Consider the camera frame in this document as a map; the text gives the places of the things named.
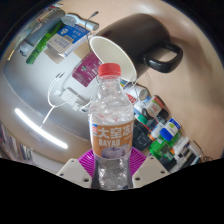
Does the clear red-capped drink bottle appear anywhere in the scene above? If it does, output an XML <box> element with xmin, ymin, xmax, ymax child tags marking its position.
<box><xmin>87</xmin><ymin>62</ymin><xmax>135</xmax><ymax>192</ymax></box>

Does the blue and white carton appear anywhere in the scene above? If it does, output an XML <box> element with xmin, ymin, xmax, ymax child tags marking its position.
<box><xmin>46</xmin><ymin>24</ymin><xmax>91</xmax><ymax>58</ymax></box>

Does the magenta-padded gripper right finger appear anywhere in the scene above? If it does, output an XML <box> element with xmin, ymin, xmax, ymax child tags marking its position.
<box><xmin>127</xmin><ymin>147</ymin><xmax>170</xmax><ymax>189</ymax></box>

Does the white power strip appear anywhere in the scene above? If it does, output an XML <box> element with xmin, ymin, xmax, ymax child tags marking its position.
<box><xmin>58</xmin><ymin>87</ymin><xmax>91</xmax><ymax>113</ymax></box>

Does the magenta pouch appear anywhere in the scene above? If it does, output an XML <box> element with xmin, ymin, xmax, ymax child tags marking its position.
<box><xmin>72</xmin><ymin>50</ymin><xmax>104</xmax><ymax>88</ymax></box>

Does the grey bottle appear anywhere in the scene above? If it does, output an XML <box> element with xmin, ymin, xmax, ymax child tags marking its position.
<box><xmin>18</xmin><ymin>9</ymin><xmax>64</xmax><ymax>56</ymax></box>

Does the white charging cable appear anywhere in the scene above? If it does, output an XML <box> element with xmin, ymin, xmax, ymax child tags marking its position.
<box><xmin>41</xmin><ymin>70</ymin><xmax>101</xmax><ymax>129</ymax></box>

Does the small white blue-label bottle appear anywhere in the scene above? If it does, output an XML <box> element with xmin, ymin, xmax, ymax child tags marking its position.
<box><xmin>121</xmin><ymin>79</ymin><xmax>149</xmax><ymax>103</ymax></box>

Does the green plastic container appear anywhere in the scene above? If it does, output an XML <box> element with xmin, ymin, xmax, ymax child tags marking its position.
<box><xmin>148</xmin><ymin>133</ymin><xmax>181</xmax><ymax>160</ymax></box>

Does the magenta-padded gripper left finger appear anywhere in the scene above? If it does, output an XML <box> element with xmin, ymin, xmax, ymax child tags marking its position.
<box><xmin>55</xmin><ymin>148</ymin><xmax>98</xmax><ymax>189</ymax></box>

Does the white jar with blue lid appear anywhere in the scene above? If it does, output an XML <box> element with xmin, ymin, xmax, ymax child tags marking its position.
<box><xmin>159</xmin><ymin>117</ymin><xmax>182</xmax><ymax>143</ymax></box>

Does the under-shelf light tube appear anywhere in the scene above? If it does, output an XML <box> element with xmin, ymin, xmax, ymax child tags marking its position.
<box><xmin>14</xmin><ymin>107</ymin><xmax>69</xmax><ymax>150</ymax></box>

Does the light blue hairbrush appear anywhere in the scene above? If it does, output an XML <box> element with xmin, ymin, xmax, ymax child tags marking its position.
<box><xmin>60</xmin><ymin>11</ymin><xmax>100</xmax><ymax>32</ymax></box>

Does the black mug white inside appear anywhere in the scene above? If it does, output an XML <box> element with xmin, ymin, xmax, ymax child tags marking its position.
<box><xmin>88</xmin><ymin>13</ymin><xmax>184</xmax><ymax>84</ymax></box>

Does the red and white canister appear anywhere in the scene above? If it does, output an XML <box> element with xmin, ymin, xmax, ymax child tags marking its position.
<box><xmin>143</xmin><ymin>94</ymin><xmax>169</xmax><ymax>123</ymax></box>

